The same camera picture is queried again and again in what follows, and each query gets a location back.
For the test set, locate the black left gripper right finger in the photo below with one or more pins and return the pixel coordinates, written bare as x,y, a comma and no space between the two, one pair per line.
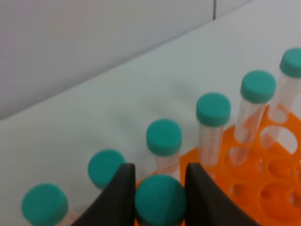
207,204

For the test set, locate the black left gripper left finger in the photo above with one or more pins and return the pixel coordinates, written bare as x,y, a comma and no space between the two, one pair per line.
115,205

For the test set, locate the test tube with teal cap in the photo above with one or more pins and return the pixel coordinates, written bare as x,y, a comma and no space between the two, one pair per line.
160,200

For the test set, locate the rack tube row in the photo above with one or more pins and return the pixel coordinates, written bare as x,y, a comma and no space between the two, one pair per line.
103,166
47,205
288,86
164,141
257,89
213,113

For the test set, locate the orange test tube rack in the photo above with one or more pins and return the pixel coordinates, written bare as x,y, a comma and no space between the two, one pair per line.
264,178

